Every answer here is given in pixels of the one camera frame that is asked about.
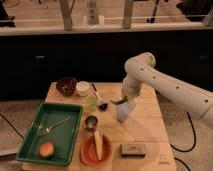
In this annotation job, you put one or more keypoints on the green plastic tray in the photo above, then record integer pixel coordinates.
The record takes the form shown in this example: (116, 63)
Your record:
(63, 136)

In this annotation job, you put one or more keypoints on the light blue cloth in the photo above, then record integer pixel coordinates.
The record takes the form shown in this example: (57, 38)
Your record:
(124, 110)

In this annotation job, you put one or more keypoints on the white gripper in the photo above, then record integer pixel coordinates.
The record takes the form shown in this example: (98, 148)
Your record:
(130, 89)

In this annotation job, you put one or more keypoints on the dark sponge block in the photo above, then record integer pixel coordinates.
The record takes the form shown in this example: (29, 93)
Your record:
(137, 150)

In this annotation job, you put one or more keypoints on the banana slice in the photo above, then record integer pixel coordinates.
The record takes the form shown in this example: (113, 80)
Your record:
(98, 144)

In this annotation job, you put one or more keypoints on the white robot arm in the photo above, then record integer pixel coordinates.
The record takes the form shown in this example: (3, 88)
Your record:
(140, 69)

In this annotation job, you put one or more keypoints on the white cup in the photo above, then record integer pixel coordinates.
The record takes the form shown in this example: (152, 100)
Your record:
(82, 88)

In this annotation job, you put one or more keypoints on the metal fork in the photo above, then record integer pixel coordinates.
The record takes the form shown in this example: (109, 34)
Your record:
(47, 130)

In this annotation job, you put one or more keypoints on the black spoon ladle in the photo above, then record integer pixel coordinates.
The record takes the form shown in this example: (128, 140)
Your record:
(102, 105)

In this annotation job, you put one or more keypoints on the small metal cup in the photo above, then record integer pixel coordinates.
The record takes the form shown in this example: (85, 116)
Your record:
(91, 123)

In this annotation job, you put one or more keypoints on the dark red bowl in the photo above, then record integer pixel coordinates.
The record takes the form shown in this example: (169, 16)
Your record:
(66, 86)

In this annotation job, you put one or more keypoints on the green plastic cup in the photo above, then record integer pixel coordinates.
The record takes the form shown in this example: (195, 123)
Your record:
(91, 103)

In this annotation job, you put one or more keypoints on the peach fruit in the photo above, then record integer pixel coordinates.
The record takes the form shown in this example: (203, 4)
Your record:
(46, 149)

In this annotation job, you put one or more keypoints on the orange bowl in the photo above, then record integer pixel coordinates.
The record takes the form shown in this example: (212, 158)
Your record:
(88, 154)

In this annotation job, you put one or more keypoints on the green pepper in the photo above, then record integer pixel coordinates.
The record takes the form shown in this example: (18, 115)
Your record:
(120, 101)

